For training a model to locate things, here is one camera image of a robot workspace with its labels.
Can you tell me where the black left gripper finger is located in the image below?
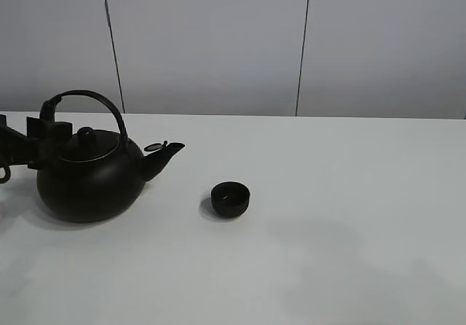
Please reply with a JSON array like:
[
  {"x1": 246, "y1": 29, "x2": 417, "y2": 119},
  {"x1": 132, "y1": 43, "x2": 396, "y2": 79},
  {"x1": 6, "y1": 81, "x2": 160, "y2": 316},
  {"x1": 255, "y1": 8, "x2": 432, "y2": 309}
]
[
  {"x1": 26, "y1": 117, "x2": 50, "y2": 138},
  {"x1": 50, "y1": 122, "x2": 72, "y2": 146}
]

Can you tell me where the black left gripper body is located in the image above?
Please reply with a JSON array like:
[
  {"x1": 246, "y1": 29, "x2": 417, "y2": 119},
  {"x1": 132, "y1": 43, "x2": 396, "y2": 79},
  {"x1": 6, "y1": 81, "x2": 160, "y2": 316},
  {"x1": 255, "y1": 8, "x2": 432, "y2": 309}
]
[{"x1": 1, "y1": 114, "x2": 44, "y2": 168}]

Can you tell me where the black cast iron teapot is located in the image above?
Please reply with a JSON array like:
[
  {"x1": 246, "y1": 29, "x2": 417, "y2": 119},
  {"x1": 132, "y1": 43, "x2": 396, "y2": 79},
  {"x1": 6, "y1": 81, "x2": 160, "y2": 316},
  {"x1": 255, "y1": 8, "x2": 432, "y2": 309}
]
[{"x1": 36, "y1": 90, "x2": 185, "y2": 224}]

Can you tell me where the small black teacup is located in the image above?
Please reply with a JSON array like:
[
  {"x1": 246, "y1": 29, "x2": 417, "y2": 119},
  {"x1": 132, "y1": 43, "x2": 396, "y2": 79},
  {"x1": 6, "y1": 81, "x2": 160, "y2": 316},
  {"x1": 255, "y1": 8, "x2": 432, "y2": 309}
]
[{"x1": 210, "y1": 181, "x2": 250, "y2": 219}]

